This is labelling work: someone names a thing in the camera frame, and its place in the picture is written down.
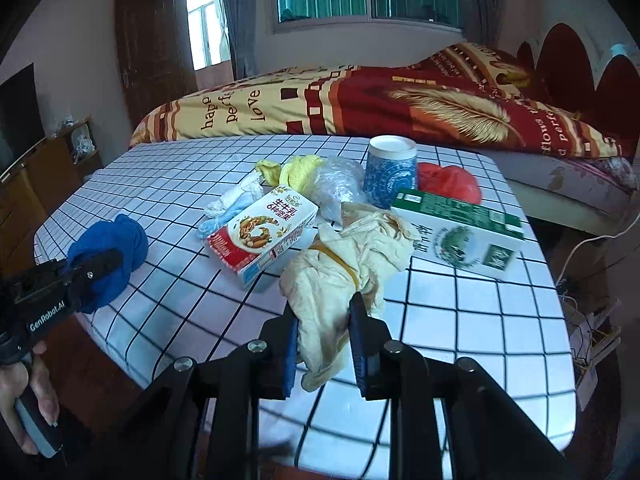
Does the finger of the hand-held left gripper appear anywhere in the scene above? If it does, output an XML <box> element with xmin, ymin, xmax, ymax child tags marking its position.
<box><xmin>62</xmin><ymin>247</ymin><xmax>124</xmax><ymax>287</ymax></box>

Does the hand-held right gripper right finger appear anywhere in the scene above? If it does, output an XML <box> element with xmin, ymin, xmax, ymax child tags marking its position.
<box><xmin>349</xmin><ymin>291</ymin><xmax>566</xmax><ymax>480</ymax></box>

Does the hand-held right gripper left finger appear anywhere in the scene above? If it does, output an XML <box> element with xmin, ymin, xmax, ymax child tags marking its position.
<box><xmin>100</xmin><ymin>305</ymin><xmax>301</xmax><ymax>480</ymax></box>

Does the blue cloth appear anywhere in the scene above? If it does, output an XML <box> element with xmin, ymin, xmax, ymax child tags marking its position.
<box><xmin>66</xmin><ymin>214</ymin><xmax>149</xmax><ymax>314</ymax></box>

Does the beige cloth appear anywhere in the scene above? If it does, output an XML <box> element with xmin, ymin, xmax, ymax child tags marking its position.
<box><xmin>279</xmin><ymin>201</ymin><xmax>422</xmax><ymax>393</ymax></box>

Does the red and white carton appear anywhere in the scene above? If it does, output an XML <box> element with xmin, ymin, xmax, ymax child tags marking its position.
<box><xmin>206</xmin><ymin>185</ymin><xmax>320</xmax><ymax>288</ymax></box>

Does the green and white carton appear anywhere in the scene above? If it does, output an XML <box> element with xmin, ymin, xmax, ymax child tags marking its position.
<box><xmin>390</xmin><ymin>188</ymin><xmax>526</xmax><ymax>281</ymax></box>

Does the clear plastic bag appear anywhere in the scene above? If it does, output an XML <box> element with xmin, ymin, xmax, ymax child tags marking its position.
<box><xmin>309</xmin><ymin>156</ymin><xmax>368</xmax><ymax>223</ymax></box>

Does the blue patterned paper cup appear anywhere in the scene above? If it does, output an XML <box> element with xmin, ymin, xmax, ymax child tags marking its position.
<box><xmin>363</xmin><ymin>135</ymin><xmax>418</xmax><ymax>211</ymax></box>

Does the yellow cloth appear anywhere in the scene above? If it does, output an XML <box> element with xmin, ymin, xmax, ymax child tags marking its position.
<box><xmin>256</xmin><ymin>155</ymin><xmax>326</xmax><ymax>192</ymax></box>

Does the red plastic bag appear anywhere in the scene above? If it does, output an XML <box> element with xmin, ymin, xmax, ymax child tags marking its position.
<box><xmin>416</xmin><ymin>162</ymin><xmax>482</xmax><ymax>206</ymax></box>

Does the person's left hand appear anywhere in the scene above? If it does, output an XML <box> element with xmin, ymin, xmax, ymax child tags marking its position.
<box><xmin>0</xmin><ymin>342</ymin><xmax>61</xmax><ymax>456</ymax></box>

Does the wooden television cabinet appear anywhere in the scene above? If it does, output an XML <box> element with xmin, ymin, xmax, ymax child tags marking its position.
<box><xmin>0</xmin><ymin>117</ymin><xmax>103</xmax><ymax>271</ymax></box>

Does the checkered white tablecloth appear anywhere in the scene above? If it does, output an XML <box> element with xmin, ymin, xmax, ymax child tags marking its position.
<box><xmin>34</xmin><ymin>135</ymin><xmax>576</xmax><ymax>466</ymax></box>

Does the white bag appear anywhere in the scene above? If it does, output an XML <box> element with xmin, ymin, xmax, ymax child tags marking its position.
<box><xmin>70</xmin><ymin>127</ymin><xmax>97</xmax><ymax>163</ymax></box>

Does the black television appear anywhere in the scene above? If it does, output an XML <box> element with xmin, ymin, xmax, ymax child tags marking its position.
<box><xmin>0</xmin><ymin>62</ymin><xmax>48</xmax><ymax>176</ymax></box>

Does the brown wooden door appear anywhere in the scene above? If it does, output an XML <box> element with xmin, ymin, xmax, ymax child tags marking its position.
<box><xmin>114</xmin><ymin>0</ymin><xmax>198</xmax><ymax>131</ymax></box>

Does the bed with patterned quilt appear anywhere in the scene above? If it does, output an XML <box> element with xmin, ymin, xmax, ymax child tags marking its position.
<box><xmin>129</xmin><ymin>42</ymin><xmax>631</xmax><ymax>161</ymax></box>

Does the floral mattress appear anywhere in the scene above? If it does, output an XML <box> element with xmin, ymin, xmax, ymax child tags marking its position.
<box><xmin>480</xmin><ymin>150</ymin><xmax>636</xmax><ymax>221</ymax></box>

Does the bright doorway window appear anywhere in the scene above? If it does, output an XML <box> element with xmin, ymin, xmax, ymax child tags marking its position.
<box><xmin>186</xmin><ymin>0</ymin><xmax>231</xmax><ymax>71</ymax></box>

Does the grey window curtain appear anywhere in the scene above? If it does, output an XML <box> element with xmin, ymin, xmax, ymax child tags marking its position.
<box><xmin>460</xmin><ymin>0</ymin><xmax>501</xmax><ymax>51</ymax></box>
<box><xmin>220</xmin><ymin>0</ymin><xmax>258</xmax><ymax>81</ymax></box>

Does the red and white headboard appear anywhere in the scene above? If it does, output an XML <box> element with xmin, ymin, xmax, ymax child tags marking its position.
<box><xmin>515</xmin><ymin>22</ymin><xmax>640</xmax><ymax>136</ymax></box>

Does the long white cable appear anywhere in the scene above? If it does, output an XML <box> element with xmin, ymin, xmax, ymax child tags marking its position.
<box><xmin>555</xmin><ymin>215</ymin><xmax>640</xmax><ymax>286</ymax></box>

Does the white bed frame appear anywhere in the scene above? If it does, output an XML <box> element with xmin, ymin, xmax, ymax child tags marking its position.
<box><xmin>510</xmin><ymin>180</ymin><xmax>621</xmax><ymax>237</ymax></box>

